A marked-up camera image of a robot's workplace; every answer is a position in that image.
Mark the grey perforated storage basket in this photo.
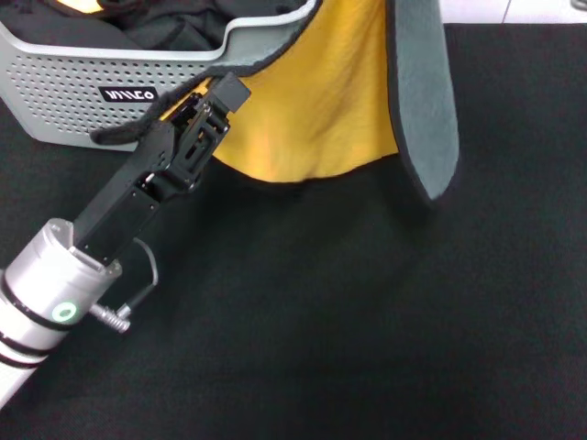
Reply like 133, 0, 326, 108
0, 0, 322, 152

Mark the left gripper cable with plugs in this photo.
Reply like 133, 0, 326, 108
91, 236, 161, 334

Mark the black cloth pile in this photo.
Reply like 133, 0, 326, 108
0, 0, 308, 51

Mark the yellow grey towel black edge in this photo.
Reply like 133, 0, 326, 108
89, 0, 461, 203

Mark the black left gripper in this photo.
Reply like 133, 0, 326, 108
71, 91, 207, 268

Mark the black tablecloth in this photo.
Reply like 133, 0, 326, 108
0, 20, 587, 440

